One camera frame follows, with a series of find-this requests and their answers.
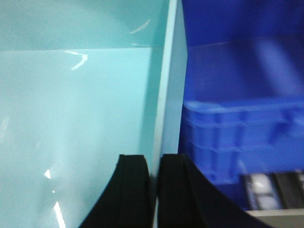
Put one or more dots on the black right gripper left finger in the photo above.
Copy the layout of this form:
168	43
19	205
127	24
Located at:
125	202

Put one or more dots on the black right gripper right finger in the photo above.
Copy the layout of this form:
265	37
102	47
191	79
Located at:
188	200

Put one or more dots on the light blue plastic bin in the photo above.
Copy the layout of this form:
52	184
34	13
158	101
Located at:
81	82

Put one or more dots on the large dark blue crate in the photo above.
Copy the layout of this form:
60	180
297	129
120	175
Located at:
243	106

